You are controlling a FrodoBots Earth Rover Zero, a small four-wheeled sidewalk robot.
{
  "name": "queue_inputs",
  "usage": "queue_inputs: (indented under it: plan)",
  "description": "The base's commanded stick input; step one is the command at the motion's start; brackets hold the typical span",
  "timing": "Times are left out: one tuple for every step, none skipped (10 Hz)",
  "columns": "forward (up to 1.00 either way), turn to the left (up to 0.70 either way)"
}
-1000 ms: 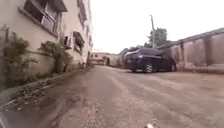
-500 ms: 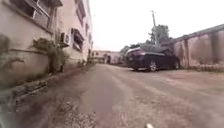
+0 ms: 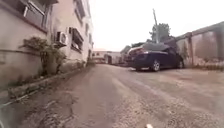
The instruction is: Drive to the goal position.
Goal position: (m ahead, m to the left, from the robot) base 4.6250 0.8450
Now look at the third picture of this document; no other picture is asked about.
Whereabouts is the low building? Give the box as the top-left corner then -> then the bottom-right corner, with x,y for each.
91,49 -> 123,66

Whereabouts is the air conditioner unit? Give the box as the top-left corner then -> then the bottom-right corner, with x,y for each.
54,30 -> 69,47

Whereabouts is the pale building with windows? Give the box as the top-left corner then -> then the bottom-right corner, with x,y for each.
0,0 -> 95,89

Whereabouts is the dark blue car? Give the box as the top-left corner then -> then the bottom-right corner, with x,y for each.
124,42 -> 185,73

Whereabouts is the bush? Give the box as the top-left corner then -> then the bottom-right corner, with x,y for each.
19,35 -> 68,77

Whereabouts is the concrete boundary wall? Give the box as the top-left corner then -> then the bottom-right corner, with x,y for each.
164,20 -> 224,72

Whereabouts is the tree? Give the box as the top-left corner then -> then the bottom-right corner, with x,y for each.
148,22 -> 174,44

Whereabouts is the concrete kerb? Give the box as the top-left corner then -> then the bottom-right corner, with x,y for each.
0,64 -> 93,108

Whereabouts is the utility pole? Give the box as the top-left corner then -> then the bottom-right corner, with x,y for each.
152,8 -> 160,44

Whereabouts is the brown dirt road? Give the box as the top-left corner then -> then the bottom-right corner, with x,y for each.
0,63 -> 224,128

